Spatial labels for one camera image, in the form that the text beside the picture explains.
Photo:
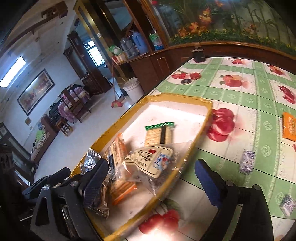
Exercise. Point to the silver foil snack packet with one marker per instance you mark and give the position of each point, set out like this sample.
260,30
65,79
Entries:
100,205

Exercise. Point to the clear bag dried snack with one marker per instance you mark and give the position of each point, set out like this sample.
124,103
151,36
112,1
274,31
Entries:
157,166

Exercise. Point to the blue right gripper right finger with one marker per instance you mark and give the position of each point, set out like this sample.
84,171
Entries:
212,183

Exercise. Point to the green fruit pattern tablecloth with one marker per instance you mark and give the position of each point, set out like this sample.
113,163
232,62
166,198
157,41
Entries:
257,94

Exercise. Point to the blue white candy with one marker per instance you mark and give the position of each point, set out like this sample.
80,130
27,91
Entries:
287,205
247,162

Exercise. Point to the small black jar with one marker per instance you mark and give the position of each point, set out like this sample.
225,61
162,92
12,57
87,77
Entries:
198,55

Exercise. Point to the yellow cardboard tray box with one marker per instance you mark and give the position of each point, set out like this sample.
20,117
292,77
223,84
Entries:
190,115

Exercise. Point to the orange round-logo snack packet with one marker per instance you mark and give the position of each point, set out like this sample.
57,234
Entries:
288,122

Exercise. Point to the green white bag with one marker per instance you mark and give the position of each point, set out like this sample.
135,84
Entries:
115,50

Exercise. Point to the orange striped biscuit pack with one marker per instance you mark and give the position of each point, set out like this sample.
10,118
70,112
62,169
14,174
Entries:
120,184

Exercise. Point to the cracker pack in tray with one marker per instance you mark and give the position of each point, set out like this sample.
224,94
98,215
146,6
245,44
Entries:
161,133

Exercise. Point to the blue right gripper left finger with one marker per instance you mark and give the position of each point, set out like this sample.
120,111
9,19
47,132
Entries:
91,182

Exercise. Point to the framed wall painting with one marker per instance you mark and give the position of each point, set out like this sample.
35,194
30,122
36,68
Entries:
35,91

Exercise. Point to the grey thermos jug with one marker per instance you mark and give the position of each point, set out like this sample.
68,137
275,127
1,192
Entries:
128,48

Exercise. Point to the wooden chair with cushion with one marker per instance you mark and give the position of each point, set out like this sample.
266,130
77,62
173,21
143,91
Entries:
74,103

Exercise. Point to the white plastic bucket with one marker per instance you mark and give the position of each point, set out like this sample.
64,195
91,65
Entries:
133,88

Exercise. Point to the blue thermos jug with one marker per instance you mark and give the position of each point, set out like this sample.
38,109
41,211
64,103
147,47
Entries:
139,42

